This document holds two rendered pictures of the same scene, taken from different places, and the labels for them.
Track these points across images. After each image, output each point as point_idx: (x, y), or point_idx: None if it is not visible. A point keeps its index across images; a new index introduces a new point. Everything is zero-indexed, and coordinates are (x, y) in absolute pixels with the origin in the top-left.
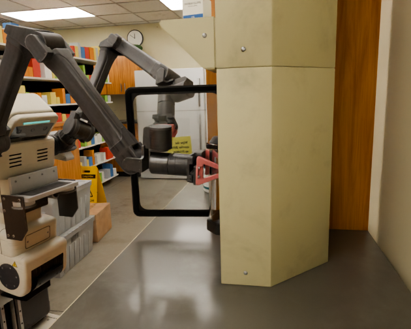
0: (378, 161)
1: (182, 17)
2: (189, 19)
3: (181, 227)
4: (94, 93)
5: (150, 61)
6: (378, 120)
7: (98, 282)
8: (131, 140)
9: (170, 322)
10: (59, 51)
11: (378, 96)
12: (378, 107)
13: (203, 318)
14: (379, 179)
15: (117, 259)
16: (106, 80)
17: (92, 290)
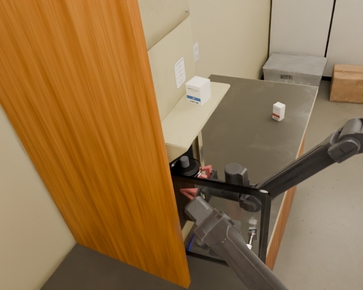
0: (46, 213)
1: (210, 91)
2: (211, 82)
3: (218, 281)
4: (292, 162)
5: (241, 240)
6: (28, 194)
7: (275, 209)
8: (258, 185)
9: None
10: (331, 134)
11: (15, 182)
12: (21, 187)
13: (221, 177)
14: (56, 217)
15: (269, 233)
16: None
17: (276, 203)
